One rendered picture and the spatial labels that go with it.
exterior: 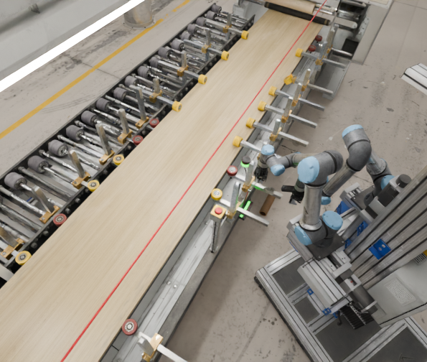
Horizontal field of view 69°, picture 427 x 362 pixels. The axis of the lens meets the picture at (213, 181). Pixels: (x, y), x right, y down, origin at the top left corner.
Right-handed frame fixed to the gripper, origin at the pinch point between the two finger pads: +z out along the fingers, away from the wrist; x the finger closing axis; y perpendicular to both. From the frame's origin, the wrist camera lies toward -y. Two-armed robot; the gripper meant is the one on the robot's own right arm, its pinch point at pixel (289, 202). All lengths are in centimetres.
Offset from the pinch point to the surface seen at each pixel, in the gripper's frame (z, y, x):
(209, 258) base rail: 13, -32, -62
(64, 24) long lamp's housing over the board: -153, -61, -92
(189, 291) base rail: 12, -33, -89
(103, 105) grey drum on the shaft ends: -1, -182, 11
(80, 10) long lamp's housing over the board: -154, -61, -87
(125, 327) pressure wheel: -8, -49, -127
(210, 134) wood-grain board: -7, -80, 24
